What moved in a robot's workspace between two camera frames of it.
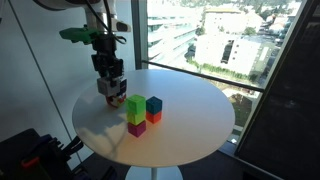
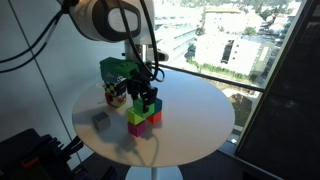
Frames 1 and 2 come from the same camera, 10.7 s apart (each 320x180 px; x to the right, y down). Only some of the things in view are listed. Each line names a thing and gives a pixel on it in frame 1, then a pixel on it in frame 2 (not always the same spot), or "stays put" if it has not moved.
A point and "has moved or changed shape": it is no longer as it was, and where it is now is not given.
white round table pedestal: (154, 173) stays put
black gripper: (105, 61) → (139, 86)
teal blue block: (154, 105) stays put
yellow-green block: (136, 119) stays put
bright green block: (136, 104) has moved or changed shape
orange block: (153, 118) stays put
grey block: (104, 87) → (102, 121)
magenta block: (136, 130) stays put
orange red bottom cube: (114, 101) stays put
